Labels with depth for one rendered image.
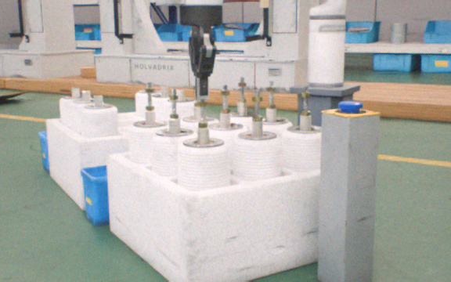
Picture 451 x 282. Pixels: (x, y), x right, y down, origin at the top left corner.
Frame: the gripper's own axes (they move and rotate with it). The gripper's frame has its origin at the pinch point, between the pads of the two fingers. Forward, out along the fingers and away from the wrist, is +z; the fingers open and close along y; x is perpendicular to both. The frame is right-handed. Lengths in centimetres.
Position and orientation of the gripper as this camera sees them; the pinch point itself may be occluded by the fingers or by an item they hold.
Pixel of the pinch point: (202, 88)
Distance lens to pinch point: 101.6
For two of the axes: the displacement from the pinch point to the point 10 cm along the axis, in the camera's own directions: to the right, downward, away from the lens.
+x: -9.7, 0.6, -2.5
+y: -2.5, -1.9, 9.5
